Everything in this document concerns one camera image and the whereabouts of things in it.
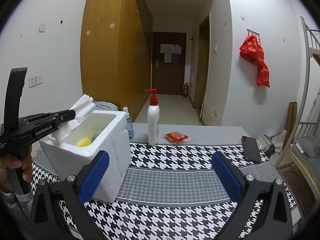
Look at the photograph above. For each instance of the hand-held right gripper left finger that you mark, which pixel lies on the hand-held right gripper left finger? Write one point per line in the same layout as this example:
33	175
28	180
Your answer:
95	175

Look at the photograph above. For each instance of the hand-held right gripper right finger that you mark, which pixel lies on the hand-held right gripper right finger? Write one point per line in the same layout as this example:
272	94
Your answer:
227	177

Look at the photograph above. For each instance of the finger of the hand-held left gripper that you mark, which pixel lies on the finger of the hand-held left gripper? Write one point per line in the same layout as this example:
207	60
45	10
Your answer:
45	115
65	117

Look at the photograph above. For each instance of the white foam sheets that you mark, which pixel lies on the white foam sheets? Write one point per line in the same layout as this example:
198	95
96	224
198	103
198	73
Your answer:
82	110

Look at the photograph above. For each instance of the yellow sponge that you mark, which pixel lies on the yellow sponge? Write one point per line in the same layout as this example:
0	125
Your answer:
83	142

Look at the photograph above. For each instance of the white foam box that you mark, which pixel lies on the white foam box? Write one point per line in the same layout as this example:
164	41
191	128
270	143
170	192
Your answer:
117	140

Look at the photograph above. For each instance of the person's left forearm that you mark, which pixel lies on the person's left forearm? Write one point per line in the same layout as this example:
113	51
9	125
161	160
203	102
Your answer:
12	197

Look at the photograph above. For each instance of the person's left hand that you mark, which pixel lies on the person's left hand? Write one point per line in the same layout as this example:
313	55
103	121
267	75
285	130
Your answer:
7	170

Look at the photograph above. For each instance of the black smartphone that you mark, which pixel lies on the black smartphone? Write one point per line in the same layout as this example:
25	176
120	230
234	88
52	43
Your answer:
251	148

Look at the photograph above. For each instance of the grey clothing pile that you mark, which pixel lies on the grey clothing pile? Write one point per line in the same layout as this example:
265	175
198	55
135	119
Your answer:
107	106

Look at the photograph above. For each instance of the houndstooth tablecloth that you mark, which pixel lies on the houndstooth tablecloth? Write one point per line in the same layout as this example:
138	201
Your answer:
175	180

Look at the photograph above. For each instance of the white plastic bag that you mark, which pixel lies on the white plastic bag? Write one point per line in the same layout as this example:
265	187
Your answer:
268	141

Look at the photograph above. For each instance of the blue spray bottle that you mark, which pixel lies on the blue spray bottle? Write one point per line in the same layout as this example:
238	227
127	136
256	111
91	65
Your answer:
129	130

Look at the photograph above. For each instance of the red snack packet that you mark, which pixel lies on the red snack packet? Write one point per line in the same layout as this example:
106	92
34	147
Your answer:
177	137

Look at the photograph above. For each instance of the metal bunk bed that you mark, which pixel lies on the metal bunk bed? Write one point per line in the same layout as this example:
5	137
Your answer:
300	172

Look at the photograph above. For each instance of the white lotion pump bottle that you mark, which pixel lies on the white lotion pump bottle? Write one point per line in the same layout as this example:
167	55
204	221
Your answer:
153	125

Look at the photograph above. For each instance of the wooden wardrobe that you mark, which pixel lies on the wooden wardrobe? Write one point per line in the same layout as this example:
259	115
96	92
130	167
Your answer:
112	55

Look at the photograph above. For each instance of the grey pillow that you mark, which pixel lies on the grey pillow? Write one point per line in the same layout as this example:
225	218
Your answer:
307	147

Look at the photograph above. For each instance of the wooden boards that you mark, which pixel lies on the wooden boards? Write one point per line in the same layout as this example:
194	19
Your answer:
292	117

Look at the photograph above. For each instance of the red fire extinguisher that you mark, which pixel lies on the red fire extinguisher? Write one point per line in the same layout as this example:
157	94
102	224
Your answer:
185	91

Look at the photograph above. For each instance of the wooden side doorway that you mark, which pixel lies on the wooden side doorway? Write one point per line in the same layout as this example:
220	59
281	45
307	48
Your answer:
202	80

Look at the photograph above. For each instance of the dark brown door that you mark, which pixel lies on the dark brown door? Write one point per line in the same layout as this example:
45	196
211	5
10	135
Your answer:
170	77

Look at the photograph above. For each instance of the blue paper door notice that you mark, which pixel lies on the blue paper door notice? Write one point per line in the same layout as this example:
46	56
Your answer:
171	57

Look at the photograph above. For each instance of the red plastic bags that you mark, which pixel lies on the red plastic bags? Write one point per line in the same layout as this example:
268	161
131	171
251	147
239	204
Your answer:
255	55

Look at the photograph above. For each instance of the white paper door notice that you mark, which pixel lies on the white paper door notice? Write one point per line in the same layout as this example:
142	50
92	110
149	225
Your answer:
170	48

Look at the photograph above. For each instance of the double wall socket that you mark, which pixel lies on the double wall socket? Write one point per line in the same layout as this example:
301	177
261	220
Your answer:
35	81

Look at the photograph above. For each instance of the white wall plate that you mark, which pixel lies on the white wall plate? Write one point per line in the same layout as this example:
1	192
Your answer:
42	27

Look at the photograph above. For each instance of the metal wall hook rack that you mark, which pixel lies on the metal wall hook rack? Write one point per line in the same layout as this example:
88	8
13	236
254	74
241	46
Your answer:
253	32

